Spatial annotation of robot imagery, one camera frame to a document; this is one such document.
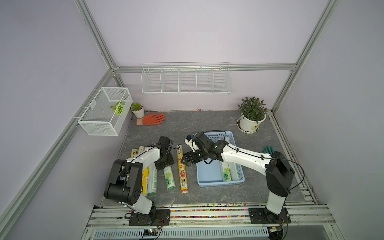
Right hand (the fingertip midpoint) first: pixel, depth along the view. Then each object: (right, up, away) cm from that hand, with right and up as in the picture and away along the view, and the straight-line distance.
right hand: (186, 158), depth 81 cm
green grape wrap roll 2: (-19, -12, +1) cm, 23 cm away
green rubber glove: (+52, +2, +15) cm, 55 cm away
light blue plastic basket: (+19, -10, +7) cm, 22 cm away
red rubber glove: (-30, +22, +34) cm, 51 cm away
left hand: (-12, -6, +9) cm, 16 cm away
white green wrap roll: (+27, -8, +3) cm, 29 cm away
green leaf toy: (-38, +28, +1) cm, 47 cm away
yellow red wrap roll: (-3, -11, +3) cm, 11 cm away
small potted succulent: (-39, +30, +31) cm, 58 cm away
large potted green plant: (+42, +27, +13) cm, 52 cm away
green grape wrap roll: (-10, -12, +1) cm, 15 cm away
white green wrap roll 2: (+22, -8, +3) cm, 24 cm away
